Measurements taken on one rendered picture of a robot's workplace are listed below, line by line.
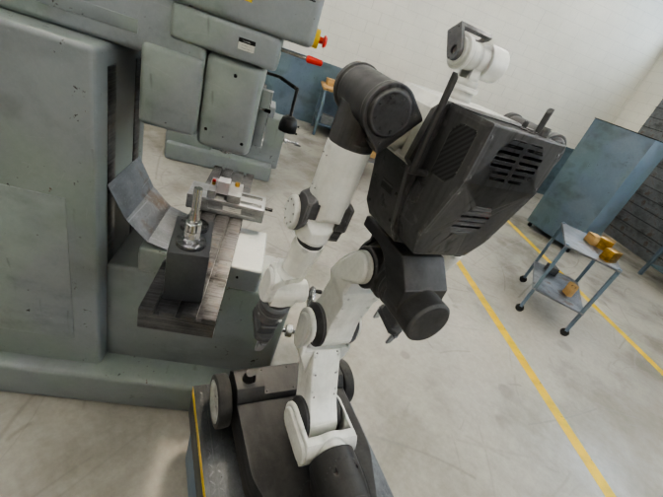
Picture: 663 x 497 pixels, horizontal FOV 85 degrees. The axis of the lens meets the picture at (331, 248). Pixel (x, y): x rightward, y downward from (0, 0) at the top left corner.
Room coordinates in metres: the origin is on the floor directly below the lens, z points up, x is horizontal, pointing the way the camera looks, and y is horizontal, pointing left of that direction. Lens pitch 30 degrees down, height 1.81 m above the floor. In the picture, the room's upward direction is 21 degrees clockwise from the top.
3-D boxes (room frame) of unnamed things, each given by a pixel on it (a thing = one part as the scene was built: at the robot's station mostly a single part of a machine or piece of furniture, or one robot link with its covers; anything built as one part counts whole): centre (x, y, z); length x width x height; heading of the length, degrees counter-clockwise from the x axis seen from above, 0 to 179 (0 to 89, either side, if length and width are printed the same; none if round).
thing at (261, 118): (1.39, 0.42, 1.45); 0.04 x 0.04 x 0.21; 15
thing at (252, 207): (1.53, 0.54, 0.99); 0.35 x 0.15 x 0.11; 107
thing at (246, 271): (1.36, 0.53, 0.80); 0.50 x 0.35 x 0.12; 105
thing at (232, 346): (1.36, 0.50, 0.44); 0.81 x 0.32 x 0.60; 105
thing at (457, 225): (0.80, -0.17, 1.63); 0.34 x 0.30 x 0.36; 123
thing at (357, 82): (0.70, 0.03, 1.70); 0.12 x 0.09 x 0.14; 33
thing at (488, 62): (0.86, -0.14, 1.84); 0.10 x 0.07 x 0.09; 123
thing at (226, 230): (1.40, 0.54, 0.90); 1.24 x 0.23 x 0.08; 15
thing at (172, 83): (1.31, 0.71, 1.47); 0.24 x 0.19 x 0.26; 15
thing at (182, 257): (0.96, 0.43, 1.04); 0.22 x 0.12 x 0.20; 22
